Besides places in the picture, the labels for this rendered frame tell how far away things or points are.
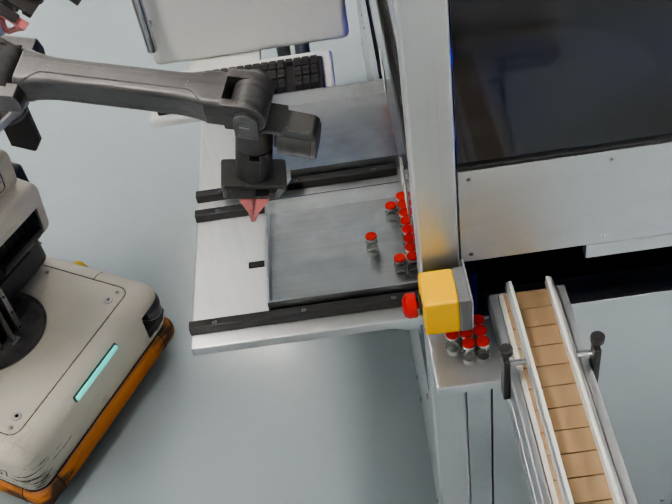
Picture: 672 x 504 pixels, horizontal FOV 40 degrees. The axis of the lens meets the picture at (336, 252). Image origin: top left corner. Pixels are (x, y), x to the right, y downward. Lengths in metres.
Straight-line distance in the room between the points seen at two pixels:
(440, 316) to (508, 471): 0.65
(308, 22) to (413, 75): 1.15
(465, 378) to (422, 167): 0.37
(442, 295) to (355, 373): 1.24
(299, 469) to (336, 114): 0.96
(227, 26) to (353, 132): 0.55
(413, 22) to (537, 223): 0.41
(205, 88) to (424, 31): 0.33
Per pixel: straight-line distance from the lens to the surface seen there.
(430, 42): 1.20
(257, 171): 1.43
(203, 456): 2.56
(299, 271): 1.68
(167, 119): 2.25
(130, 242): 3.17
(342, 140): 1.94
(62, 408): 2.44
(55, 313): 2.64
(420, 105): 1.26
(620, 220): 1.48
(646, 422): 1.95
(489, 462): 1.95
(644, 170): 1.43
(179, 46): 2.40
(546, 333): 1.49
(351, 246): 1.70
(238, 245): 1.76
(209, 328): 1.61
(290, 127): 1.36
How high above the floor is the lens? 2.09
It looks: 45 degrees down
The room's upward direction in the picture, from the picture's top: 10 degrees counter-clockwise
